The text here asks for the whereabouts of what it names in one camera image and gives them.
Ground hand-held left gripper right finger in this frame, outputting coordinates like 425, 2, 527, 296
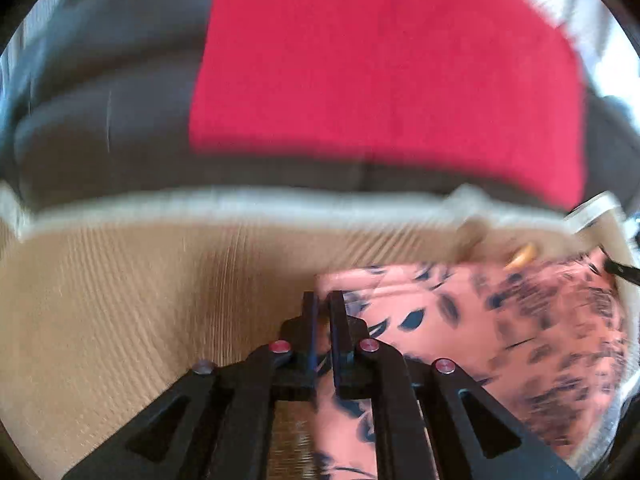
327, 290, 581, 480

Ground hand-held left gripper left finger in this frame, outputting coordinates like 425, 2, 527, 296
60, 291, 321, 480

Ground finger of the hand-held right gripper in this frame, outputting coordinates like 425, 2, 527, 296
602, 257, 640, 286

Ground orange floral garment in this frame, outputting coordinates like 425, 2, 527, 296
312, 252, 631, 480

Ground woven rattan seat mat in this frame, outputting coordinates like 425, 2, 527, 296
0, 182, 640, 480

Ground red towel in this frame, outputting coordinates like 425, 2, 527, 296
189, 0, 588, 211

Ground dark brown leather sofa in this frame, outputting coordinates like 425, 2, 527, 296
0, 0, 640, 211

